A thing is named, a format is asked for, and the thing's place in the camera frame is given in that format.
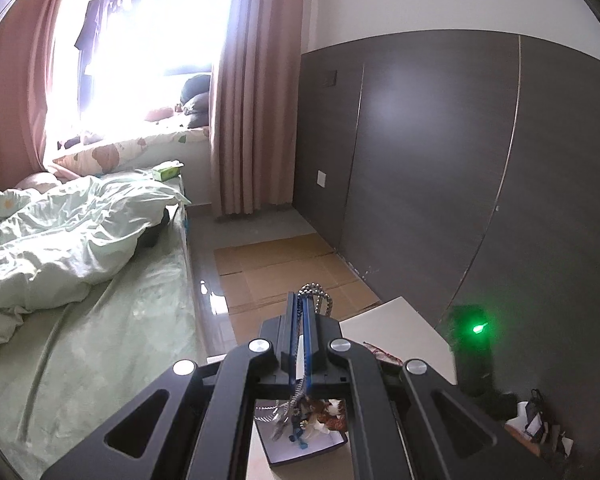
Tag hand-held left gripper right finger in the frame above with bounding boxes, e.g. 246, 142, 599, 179
300, 296, 556, 480

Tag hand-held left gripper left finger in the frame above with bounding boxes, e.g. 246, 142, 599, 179
40, 292, 303, 480

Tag silver bead chain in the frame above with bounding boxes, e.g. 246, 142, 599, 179
254, 281, 337, 443

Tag black jewelry box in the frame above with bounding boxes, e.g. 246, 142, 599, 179
252, 394, 352, 467

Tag pile of mixed jewelry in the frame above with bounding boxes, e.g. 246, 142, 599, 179
280, 396, 349, 442

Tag flattened cardboard sheets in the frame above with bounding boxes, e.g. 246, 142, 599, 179
213, 232, 382, 347

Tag white crumpled item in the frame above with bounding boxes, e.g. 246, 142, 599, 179
505, 400, 547, 442

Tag dark bag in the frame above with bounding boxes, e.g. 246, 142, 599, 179
525, 387, 577, 462

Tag bed with green sheet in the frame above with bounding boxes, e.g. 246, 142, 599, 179
0, 169, 217, 480

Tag green tissue box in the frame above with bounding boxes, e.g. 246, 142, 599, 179
150, 160, 185, 182

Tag pink curtain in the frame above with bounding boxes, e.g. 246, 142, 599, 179
0, 0, 88, 197
207, 0, 322, 221

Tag floral sill cushion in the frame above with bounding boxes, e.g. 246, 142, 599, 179
52, 127, 212, 182

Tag pale green duvet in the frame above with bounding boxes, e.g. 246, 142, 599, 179
0, 172, 193, 386

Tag dark pillow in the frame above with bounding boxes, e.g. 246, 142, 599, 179
180, 74, 212, 129

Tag pink pillow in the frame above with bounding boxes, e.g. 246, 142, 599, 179
17, 172, 62, 197

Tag white flower print pillow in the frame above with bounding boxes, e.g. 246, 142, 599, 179
0, 188, 32, 222

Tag window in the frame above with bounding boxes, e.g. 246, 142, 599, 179
52, 0, 231, 137

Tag dark hanging garment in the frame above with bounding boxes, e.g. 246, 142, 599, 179
74, 0, 114, 54

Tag red string bracelet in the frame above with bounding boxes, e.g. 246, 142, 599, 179
362, 342, 404, 367

